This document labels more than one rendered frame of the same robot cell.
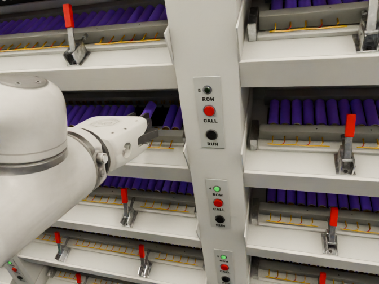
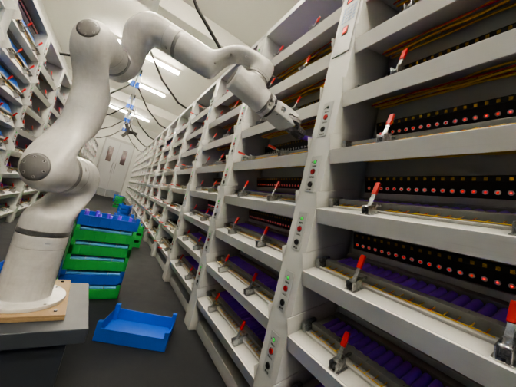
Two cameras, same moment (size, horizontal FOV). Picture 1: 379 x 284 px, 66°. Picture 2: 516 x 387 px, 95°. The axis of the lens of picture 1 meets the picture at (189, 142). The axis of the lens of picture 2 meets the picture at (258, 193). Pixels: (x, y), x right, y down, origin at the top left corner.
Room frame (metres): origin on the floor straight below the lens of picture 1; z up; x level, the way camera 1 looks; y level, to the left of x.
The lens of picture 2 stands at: (-0.28, -0.39, 0.67)
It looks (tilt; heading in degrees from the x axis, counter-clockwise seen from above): 5 degrees up; 39
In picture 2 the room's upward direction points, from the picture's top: 14 degrees clockwise
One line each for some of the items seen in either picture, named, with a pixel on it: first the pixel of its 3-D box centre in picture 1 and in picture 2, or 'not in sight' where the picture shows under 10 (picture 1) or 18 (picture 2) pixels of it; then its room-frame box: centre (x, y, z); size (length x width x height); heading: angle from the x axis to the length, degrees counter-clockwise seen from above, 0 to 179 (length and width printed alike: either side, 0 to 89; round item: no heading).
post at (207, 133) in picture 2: not in sight; (203, 177); (0.98, 1.25, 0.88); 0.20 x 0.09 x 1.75; 160
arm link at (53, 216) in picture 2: not in sight; (64, 193); (-0.07, 0.51, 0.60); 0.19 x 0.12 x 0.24; 46
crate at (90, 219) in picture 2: not in sight; (108, 218); (0.32, 1.17, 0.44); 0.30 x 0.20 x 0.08; 167
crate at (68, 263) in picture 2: not in sight; (96, 258); (0.32, 1.17, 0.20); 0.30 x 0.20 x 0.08; 167
